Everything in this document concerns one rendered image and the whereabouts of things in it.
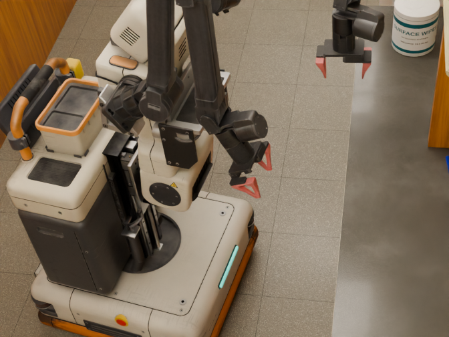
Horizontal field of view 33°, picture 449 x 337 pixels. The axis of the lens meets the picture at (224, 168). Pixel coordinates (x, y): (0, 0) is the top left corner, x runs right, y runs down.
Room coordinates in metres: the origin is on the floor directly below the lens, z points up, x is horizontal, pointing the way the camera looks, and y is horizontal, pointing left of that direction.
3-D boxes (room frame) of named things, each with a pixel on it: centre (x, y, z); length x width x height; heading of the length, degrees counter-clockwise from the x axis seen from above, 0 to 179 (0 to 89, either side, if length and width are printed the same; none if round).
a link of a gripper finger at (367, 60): (1.52, -0.38, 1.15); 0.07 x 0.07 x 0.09; 75
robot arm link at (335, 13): (1.52, -0.35, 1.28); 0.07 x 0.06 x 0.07; 48
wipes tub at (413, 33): (1.81, -0.63, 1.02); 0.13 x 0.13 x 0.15
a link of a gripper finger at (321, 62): (1.53, -0.31, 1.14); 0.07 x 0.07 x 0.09; 75
